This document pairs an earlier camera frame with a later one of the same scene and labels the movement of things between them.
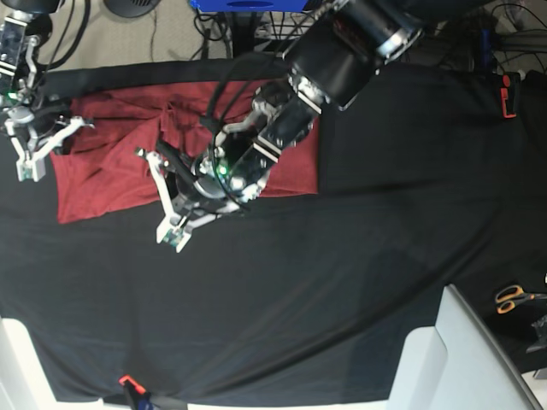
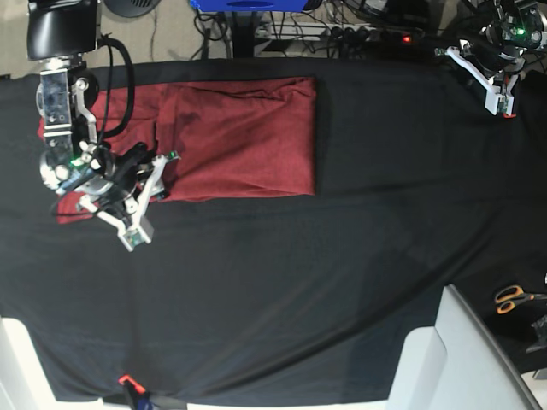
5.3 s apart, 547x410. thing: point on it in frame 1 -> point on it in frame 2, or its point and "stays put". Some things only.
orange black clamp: (506, 83) stays put
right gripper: (191, 194) -> (497, 65)
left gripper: (17, 121) -> (126, 179)
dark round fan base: (131, 8) stays put
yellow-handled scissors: (509, 296) stays put
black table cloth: (428, 178) stays put
